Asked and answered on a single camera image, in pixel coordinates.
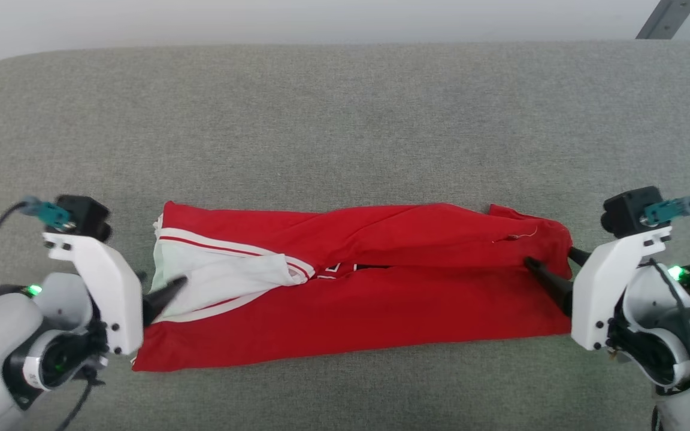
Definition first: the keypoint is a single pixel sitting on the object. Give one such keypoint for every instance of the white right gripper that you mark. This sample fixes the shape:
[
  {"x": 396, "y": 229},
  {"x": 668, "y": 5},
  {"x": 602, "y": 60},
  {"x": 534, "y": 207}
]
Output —
[{"x": 596, "y": 293}]

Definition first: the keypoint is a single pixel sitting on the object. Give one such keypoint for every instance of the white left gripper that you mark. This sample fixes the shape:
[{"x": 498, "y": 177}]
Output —
[{"x": 114, "y": 293}]

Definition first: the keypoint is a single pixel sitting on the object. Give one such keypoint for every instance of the red and white basketball jersey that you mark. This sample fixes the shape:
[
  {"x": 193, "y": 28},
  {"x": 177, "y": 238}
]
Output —
[{"x": 381, "y": 311}]

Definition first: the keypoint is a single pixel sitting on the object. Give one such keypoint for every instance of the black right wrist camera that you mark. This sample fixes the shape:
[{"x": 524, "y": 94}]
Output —
[{"x": 629, "y": 209}]

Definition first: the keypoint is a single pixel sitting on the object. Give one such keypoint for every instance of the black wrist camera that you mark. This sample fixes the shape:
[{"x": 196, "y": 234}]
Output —
[
  {"x": 629, "y": 209},
  {"x": 84, "y": 216}
]

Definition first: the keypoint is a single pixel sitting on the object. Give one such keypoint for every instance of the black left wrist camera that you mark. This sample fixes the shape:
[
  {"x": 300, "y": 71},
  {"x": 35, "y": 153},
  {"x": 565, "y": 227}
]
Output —
[{"x": 84, "y": 216}]

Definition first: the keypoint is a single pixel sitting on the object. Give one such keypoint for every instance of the teal right camera connector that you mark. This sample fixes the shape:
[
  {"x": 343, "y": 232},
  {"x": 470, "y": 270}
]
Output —
[{"x": 668, "y": 209}]

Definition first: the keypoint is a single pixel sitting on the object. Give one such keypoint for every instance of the teal camera connector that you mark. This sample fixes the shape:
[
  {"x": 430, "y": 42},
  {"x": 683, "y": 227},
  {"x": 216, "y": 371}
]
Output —
[
  {"x": 48, "y": 212},
  {"x": 668, "y": 209}
]

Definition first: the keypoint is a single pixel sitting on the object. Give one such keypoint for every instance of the teal left camera connector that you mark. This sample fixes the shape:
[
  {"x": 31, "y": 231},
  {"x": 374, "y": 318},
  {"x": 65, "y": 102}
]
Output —
[{"x": 48, "y": 212}]

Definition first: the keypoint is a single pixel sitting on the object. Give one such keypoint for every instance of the grey metal post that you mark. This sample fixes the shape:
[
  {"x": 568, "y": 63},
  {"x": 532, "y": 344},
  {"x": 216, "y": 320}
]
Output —
[{"x": 668, "y": 18}]

